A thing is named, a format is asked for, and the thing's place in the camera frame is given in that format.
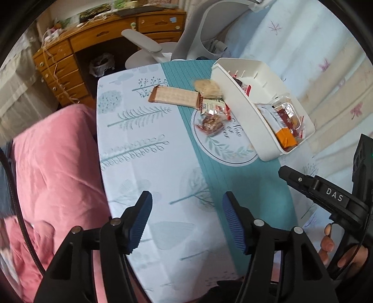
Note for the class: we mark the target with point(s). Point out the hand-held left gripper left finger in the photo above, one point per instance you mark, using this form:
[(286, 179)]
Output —
[(142, 221)]

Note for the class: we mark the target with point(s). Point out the white plastic basket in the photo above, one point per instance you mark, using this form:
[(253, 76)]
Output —
[(247, 125)]

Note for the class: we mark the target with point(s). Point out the trash bin with black bag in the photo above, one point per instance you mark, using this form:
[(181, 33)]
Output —
[(102, 65)]

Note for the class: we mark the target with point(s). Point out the cream white wafer packet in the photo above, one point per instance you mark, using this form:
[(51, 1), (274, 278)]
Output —
[(268, 116)]

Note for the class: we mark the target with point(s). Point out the clear red-edged walnut date packet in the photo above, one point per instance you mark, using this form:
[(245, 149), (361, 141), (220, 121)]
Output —
[(287, 112)]

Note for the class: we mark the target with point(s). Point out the tree print tablecloth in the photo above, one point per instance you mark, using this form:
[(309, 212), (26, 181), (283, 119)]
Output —
[(131, 160)]

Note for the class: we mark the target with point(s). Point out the beige curtain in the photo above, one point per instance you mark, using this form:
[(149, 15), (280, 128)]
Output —
[(20, 87)]

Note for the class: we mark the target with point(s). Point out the dark blue cloth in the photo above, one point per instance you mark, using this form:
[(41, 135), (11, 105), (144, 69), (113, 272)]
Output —
[(4, 186)]

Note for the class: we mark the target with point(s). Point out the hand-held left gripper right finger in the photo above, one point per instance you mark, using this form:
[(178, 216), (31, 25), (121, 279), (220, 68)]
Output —
[(233, 224)]

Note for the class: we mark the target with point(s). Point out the long brown cracker packet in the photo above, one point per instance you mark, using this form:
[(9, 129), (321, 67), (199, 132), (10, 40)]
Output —
[(174, 96)]

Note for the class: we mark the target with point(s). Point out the dark red-ended snack packet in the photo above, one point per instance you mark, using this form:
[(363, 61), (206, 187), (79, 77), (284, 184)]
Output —
[(240, 83)]

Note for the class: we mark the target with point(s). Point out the person's right hand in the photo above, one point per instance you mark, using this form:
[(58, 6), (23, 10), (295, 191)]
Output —
[(327, 246)]

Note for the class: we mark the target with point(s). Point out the leaf print bedsheet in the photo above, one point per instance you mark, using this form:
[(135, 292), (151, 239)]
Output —
[(306, 43)]

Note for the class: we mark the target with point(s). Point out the pink blanket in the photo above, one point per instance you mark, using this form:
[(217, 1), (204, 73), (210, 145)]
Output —
[(58, 174)]

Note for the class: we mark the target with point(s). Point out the black keyboard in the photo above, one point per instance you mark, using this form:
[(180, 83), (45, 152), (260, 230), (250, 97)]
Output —
[(140, 11)]

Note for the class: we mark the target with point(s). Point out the white red-ended snack packet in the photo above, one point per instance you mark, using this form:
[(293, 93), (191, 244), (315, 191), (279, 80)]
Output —
[(212, 106)]

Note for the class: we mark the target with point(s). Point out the small walnut date packet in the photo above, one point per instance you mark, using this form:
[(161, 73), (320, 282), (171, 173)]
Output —
[(209, 123)]

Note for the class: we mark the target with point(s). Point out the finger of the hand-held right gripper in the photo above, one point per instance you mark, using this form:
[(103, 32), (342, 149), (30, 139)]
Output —
[(295, 179)]

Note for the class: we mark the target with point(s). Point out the wooden desk with drawers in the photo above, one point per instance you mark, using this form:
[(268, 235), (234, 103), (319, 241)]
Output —
[(93, 38)]

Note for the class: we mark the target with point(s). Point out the grey office chair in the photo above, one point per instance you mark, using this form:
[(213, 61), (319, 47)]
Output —
[(192, 35)]

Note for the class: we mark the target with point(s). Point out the teal placemat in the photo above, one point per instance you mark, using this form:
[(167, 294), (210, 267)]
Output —
[(233, 177)]

